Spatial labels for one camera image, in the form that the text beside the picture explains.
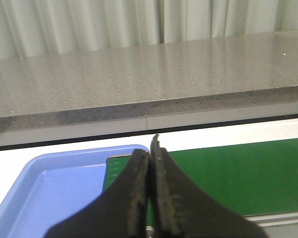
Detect blue plastic tray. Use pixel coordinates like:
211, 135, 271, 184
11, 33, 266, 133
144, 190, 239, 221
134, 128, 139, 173
0, 144, 147, 238

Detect aluminium conveyor side rail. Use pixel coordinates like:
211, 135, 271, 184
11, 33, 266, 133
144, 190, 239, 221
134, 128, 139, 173
243, 211, 298, 227

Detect grey cabinet front panel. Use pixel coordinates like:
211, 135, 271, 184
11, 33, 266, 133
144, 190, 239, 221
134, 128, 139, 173
0, 101, 298, 150

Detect white pleated curtain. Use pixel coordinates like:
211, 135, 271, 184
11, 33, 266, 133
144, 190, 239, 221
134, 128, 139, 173
0, 0, 298, 60

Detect green conveyor belt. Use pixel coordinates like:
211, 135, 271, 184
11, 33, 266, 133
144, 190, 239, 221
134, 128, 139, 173
103, 136, 298, 227

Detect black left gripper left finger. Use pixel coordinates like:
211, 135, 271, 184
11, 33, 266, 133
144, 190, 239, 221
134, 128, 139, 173
45, 149, 149, 238

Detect grey speckled stone countertop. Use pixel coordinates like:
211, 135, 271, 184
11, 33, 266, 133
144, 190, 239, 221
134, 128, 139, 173
0, 31, 298, 133

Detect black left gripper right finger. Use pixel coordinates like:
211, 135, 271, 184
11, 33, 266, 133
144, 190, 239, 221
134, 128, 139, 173
149, 135, 266, 238

